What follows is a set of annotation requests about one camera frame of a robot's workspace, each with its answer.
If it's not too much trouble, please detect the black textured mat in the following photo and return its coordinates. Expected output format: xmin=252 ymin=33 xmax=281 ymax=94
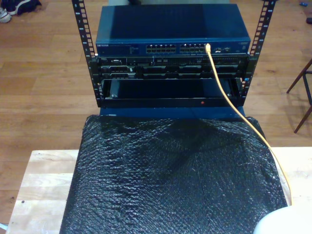
xmin=59 ymin=114 xmax=297 ymax=234

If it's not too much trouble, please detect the blue rack base plate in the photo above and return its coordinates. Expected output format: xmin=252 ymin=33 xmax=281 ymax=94
xmin=99 ymin=106 xmax=246 ymax=120

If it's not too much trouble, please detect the black rack server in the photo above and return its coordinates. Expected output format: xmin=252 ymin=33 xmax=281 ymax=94
xmin=97 ymin=56 xmax=249 ymax=80

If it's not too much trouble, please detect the black rack shelf tray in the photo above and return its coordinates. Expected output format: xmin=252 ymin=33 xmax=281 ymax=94
xmin=101 ymin=78 xmax=244 ymax=108

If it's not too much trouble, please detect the yellow network cable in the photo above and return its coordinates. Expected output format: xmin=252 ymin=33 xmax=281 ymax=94
xmin=205 ymin=43 xmax=293 ymax=207

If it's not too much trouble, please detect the dark sneaker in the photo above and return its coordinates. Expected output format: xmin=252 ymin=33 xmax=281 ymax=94
xmin=6 ymin=0 xmax=42 ymax=16

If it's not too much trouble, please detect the white sneaker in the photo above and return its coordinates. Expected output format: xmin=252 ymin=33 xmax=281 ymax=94
xmin=0 ymin=7 xmax=12 ymax=24

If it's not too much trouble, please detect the blue network switch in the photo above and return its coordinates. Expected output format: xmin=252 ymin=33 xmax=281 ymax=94
xmin=95 ymin=4 xmax=251 ymax=57

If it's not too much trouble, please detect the black perforated rack post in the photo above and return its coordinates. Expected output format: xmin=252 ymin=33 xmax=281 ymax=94
xmin=71 ymin=0 xmax=103 ymax=108
xmin=240 ymin=0 xmax=278 ymax=108

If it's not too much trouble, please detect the dark wooden stool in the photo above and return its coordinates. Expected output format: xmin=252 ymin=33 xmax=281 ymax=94
xmin=286 ymin=58 xmax=312 ymax=134

